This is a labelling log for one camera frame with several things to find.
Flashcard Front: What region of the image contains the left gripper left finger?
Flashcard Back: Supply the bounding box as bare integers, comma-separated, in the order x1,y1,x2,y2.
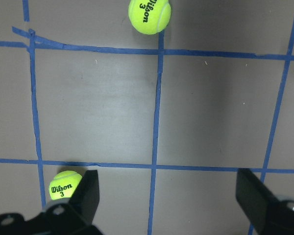
43,169,100,227

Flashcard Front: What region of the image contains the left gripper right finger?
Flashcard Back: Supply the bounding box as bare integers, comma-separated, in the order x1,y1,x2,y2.
235,168,294,235

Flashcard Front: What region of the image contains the tennis ball far top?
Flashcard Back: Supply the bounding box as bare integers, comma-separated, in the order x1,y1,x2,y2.
49,170,82,200

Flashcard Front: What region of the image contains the tennis ball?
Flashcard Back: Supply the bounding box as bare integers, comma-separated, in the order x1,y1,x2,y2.
128,0,172,35
49,170,82,200

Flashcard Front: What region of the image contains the tennis ball upper middle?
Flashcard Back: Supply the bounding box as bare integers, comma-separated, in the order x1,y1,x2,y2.
128,0,172,35

